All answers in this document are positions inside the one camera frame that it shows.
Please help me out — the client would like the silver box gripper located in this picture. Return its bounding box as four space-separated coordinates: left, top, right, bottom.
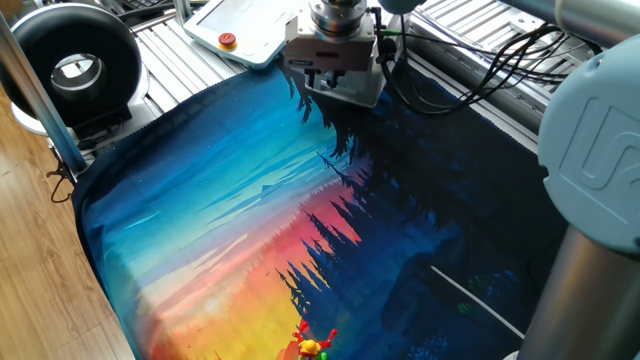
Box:
282 39 378 91

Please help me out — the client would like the white gripper adapter plate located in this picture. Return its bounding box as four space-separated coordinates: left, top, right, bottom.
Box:
283 13 377 49

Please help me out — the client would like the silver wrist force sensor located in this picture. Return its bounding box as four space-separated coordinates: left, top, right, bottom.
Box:
308 0 370 41

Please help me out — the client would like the white teach pendant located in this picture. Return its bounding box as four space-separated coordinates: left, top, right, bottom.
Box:
182 0 314 71

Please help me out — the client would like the colourful landscape print cloth mat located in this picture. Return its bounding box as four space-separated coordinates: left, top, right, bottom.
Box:
72 59 569 360

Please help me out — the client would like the red green yellow toy figure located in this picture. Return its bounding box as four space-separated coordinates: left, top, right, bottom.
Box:
277 319 339 360

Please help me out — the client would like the black round blower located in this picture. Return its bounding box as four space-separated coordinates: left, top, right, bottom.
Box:
0 2 152 142

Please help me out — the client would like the black cable with green plug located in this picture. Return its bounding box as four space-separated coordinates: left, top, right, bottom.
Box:
372 7 416 114

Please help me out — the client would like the black cable bundle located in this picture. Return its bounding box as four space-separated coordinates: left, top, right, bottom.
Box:
399 22 604 119

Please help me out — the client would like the aluminium profile frame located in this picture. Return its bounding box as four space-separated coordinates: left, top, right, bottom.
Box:
0 9 89 177

